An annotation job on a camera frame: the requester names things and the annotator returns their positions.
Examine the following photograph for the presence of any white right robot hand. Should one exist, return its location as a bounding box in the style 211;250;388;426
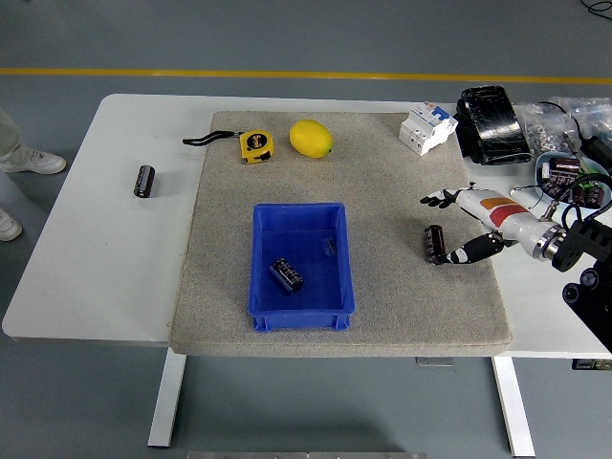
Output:
419;186;559;266

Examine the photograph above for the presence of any person's foot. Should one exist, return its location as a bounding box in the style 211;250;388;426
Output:
0;147;68;175
0;208;24;242

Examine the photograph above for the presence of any person's leg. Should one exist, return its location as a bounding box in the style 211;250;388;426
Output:
0;105;25;160

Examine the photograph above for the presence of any thin black adapter cable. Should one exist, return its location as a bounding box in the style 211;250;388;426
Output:
535;98;587;144

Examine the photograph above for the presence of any blue plastic box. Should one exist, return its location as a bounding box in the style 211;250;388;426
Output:
247;202;357;332

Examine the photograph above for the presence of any clear plastic parts bag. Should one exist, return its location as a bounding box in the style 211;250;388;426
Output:
548;95;612;141

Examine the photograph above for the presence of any black table control panel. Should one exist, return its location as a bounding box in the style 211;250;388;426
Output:
571;357;612;371

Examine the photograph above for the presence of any white circuit breaker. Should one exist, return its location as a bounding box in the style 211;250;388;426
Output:
398;101;459;157

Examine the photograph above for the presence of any black power adapter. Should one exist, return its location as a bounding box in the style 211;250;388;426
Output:
579;136;612;168

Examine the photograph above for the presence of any black floor cable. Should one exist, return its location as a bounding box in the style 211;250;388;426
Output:
579;0;612;21

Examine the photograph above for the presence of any clear bag of washers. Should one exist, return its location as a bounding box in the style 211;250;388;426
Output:
520;102;582;158

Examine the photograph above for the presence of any yellow lemon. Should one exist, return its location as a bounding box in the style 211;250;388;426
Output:
288;119;334;158

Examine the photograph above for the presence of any black wrapped device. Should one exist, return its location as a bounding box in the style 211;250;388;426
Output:
453;85;535;166

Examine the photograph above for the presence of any white table leg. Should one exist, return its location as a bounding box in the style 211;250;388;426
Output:
146;356;187;448
492;356;536;457

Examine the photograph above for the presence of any yellow tape measure with strap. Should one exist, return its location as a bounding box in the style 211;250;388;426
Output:
182;128;277;166

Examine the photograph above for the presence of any light blue bowl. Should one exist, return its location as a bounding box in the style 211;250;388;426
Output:
534;151;612;211

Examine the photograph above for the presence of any thin black wire loop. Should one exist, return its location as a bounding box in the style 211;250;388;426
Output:
509;184;551;210

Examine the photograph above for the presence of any grey-brown mat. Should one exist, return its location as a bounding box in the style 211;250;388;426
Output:
169;111;513;358

